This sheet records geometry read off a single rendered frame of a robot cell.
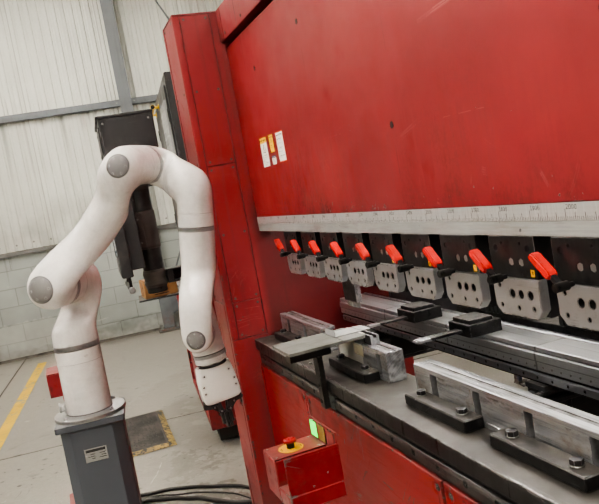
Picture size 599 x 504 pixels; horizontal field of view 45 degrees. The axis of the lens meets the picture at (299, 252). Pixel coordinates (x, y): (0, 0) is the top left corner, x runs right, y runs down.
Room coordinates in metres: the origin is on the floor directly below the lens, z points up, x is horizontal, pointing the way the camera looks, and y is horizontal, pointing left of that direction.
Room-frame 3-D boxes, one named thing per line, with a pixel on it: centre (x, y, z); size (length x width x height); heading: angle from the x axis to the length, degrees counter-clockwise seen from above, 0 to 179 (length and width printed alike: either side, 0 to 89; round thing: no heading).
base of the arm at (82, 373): (1.93, 0.64, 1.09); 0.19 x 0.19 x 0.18
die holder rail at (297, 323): (2.89, 0.02, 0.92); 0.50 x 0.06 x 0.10; 18
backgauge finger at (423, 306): (2.43, -0.30, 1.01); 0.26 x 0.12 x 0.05; 108
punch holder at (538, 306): (1.44, -0.46, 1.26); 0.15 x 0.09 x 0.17; 18
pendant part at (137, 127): (3.41, 0.71, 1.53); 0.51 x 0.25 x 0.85; 15
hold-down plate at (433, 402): (1.77, -0.29, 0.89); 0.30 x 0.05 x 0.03; 18
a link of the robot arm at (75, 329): (1.96, 0.63, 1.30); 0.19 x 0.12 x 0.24; 164
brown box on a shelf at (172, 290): (4.41, 0.89, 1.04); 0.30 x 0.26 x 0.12; 13
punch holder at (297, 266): (2.77, -0.01, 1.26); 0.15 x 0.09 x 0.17; 18
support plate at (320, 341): (2.32, -0.01, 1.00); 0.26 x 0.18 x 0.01; 108
